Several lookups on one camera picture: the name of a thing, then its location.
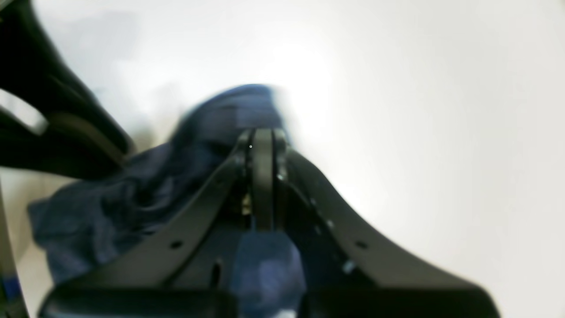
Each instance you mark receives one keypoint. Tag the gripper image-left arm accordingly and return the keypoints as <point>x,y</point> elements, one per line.
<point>81,139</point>

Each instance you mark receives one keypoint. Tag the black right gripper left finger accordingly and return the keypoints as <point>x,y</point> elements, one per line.
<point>184,271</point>

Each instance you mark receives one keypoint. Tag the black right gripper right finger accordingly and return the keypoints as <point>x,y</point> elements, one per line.
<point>351,270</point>

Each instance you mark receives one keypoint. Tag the dark blue t-shirt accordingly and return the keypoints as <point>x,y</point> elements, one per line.
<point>87,224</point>

